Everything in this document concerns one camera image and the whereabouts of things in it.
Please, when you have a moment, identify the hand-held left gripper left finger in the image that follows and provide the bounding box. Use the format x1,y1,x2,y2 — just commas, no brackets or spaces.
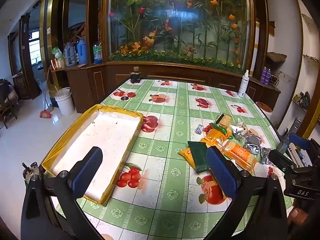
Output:
20,146,107,240

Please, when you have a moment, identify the person's right hand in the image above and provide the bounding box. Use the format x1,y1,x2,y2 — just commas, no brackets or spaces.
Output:
287,206,307,227

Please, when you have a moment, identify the orange cracker packet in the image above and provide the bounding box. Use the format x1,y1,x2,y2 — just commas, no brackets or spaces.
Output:
220,140,258,173

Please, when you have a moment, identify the red head broom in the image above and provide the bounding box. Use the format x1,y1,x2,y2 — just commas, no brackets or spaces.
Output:
39,66,54,118

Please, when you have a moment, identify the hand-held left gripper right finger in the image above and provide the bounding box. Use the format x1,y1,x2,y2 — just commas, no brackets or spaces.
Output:
204,145,288,240

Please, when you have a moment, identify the barred window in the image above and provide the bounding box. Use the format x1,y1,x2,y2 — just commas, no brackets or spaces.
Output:
29,31,42,65

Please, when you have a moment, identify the dark tool bundle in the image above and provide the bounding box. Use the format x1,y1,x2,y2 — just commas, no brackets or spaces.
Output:
294,91,312,109

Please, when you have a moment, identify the yellow-edged white tray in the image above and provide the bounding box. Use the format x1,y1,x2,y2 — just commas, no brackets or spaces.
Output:
41,104,144,205

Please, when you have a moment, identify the orange snack packet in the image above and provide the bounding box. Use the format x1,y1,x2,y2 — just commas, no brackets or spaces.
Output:
178,146,198,170

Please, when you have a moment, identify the brown round stool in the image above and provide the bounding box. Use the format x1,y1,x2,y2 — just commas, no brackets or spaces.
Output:
255,102,273,113

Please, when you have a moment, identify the wooden chair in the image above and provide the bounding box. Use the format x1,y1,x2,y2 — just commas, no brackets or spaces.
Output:
0,79,19,129

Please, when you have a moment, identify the dark glass bottle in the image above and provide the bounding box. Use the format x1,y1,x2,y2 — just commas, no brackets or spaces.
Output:
129,66,141,84

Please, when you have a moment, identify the yellow printed snack packet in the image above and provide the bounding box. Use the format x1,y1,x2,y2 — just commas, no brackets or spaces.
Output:
200,127,233,153

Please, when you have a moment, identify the brown wooden cabinet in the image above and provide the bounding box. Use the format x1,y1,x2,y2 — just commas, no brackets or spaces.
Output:
51,61,282,114

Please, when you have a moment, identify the green snack bag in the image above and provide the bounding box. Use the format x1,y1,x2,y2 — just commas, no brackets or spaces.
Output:
51,46,64,61

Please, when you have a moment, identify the brown cardboard piece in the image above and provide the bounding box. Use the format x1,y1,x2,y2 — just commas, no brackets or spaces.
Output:
266,52,287,63

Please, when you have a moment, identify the white spray bottle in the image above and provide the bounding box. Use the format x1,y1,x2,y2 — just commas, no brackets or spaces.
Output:
237,69,250,98

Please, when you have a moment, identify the silver foil snack packet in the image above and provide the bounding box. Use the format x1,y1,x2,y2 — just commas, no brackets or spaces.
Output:
260,147,274,165
244,135,262,155

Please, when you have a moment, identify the gold trimmed pillar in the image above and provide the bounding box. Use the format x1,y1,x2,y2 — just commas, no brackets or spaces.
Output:
40,0,72,98

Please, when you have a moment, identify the blue thermos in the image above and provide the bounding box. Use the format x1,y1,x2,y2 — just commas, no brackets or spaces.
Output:
76,38,88,65

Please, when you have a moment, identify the glass flower display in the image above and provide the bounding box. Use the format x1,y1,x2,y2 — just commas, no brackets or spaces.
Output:
107,0,253,68

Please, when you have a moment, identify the grey thermos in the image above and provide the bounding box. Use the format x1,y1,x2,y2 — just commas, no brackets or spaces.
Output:
63,42,77,66

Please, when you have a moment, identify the fruit print green tablecloth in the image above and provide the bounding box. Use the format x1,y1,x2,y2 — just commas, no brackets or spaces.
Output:
49,79,295,240

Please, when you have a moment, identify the metal can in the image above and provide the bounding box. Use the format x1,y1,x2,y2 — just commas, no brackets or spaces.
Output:
291,117,303,135

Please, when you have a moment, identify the orange box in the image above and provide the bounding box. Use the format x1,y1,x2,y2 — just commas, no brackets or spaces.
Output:
50,58,66,70

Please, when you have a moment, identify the woven wicker basket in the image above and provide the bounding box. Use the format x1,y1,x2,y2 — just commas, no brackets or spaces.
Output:
14,74,30,99

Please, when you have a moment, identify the dark green snack packet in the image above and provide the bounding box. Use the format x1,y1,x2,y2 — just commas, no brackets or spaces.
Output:
187,141,213,173

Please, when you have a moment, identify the white plastic bucket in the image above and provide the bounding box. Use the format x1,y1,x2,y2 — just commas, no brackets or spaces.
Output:
54,87,76,116

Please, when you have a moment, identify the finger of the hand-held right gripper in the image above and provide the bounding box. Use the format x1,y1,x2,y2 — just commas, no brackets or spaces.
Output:
287,133,312,167
269,149,304,178

